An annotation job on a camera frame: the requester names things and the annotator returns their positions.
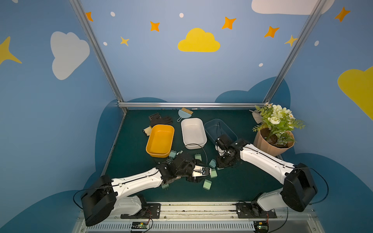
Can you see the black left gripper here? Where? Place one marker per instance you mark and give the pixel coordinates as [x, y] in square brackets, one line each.
[192, 170]

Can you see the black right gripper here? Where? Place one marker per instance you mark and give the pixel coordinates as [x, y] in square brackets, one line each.
[223, 144]

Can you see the green plug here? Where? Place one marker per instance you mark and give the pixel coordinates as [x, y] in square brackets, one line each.
[207, 184]
[213, 173]
[165, 186]
[198, 157]

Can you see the blue plug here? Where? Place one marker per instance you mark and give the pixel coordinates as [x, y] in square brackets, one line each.
[172, 154]
[213, 164]

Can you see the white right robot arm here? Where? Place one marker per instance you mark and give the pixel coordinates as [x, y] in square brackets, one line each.
[298, 188]

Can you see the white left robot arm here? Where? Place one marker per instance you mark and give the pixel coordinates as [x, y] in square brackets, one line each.
[109, 196]

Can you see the transparent blue storage box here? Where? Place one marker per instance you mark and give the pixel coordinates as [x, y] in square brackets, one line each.
[216, 127]

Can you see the white storage box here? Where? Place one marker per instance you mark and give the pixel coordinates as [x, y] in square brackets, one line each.
[193, 132]

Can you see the yellow storage box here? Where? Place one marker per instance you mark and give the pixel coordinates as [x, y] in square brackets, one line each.
[160, 141]

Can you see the pink ribbed flower pot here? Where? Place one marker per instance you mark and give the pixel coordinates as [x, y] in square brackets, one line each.
[263, 145]

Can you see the artificial green white plant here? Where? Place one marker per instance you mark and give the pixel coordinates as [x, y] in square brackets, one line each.
[276, 124]

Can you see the light blue dustpan brush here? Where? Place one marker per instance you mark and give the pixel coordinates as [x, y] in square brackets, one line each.
[184, 114]

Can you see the black rubber glove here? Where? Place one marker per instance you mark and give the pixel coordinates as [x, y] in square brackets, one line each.
[156, 119]

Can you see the aluminium frame rail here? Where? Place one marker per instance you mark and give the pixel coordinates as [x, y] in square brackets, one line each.
[189, 105]

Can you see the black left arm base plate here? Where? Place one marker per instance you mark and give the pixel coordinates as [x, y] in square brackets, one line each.
[150, 210]

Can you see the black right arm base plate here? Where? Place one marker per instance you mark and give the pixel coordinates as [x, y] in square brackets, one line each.
[246, 210]

